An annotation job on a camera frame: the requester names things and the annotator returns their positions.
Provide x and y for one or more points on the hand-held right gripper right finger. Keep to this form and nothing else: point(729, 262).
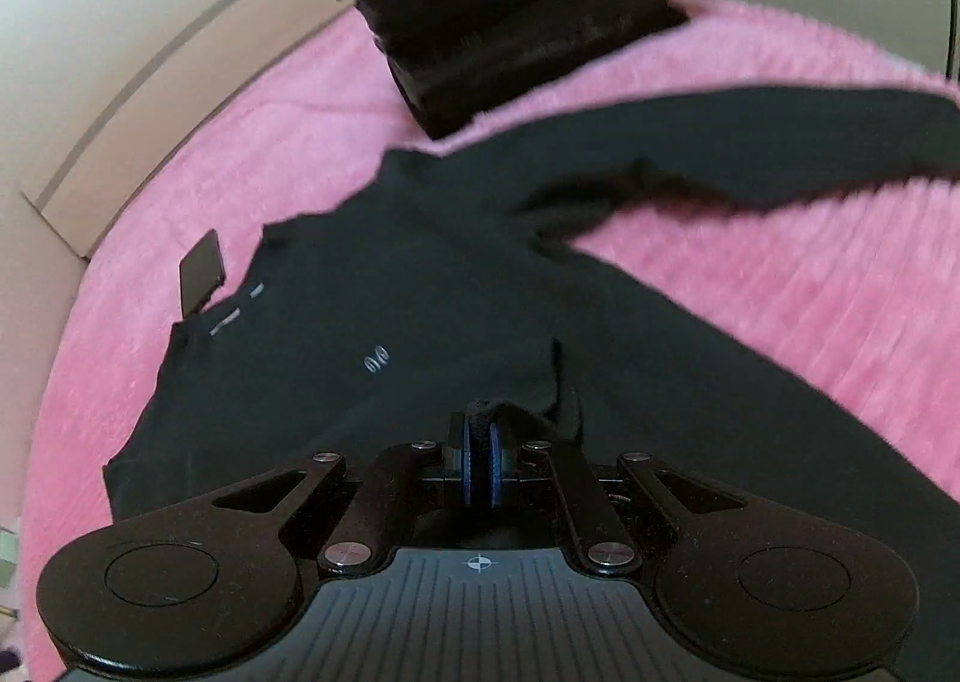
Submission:
point(496, 464)

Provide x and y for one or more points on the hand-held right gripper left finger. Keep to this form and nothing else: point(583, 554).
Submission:
point(472, 464)

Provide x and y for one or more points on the black long-sleeve shirt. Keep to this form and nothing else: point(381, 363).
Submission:
point(450, 277)

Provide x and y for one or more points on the stack of folded dark clothes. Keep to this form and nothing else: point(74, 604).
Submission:
point(510, 14)

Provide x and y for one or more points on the black smartphone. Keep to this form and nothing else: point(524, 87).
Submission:
point(202, 273)

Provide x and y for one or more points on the pink ribbed blanket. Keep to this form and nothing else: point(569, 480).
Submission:
point(825, 292)

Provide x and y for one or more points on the beige bed headboard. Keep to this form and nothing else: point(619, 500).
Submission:
point(150, 127)

